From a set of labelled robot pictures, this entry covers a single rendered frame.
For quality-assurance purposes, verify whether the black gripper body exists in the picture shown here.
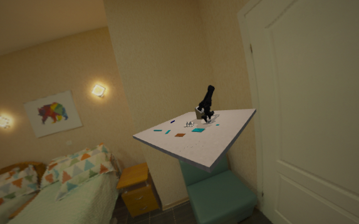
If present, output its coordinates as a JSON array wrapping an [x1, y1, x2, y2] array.
[[201, 110, 208, 118]]

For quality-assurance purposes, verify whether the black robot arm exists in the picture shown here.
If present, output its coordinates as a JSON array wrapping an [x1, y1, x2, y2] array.
[[198, 85, 215, 116]]

